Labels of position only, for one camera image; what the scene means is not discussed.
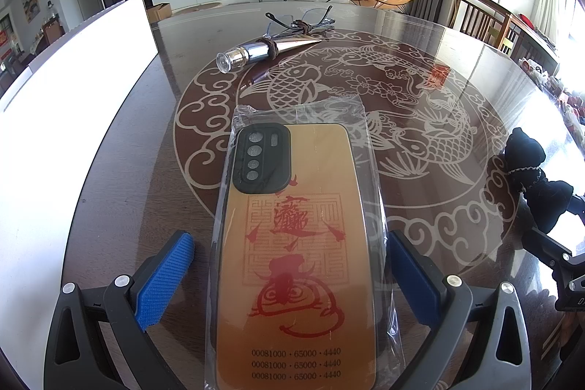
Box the pile of assorted clutter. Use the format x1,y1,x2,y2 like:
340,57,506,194
521,56,585,135

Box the patterned glass-topped wooden desktop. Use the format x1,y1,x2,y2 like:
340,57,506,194
59,1,585,390

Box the black scrunchie with silver trim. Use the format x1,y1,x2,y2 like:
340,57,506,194
500,127,574,231

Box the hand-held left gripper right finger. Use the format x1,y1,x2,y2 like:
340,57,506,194
388,229,533,390

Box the wooden slatted chair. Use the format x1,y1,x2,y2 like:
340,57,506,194
450,0,513,49

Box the wooden side table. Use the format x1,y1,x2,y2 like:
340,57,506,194
507,13,561,75

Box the white curtain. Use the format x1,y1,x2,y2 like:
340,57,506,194
535,0,577,75

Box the cardboard box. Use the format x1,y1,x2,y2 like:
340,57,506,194
147,3,173,24

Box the orange phone case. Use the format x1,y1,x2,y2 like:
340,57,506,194
205,95,403,390

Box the eyeglasses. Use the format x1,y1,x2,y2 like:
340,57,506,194
265,5,336,37

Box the silver horn-shaped bottle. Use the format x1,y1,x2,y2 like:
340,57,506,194
216,31,326,75

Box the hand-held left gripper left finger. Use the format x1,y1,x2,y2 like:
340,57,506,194
44,231,196,390

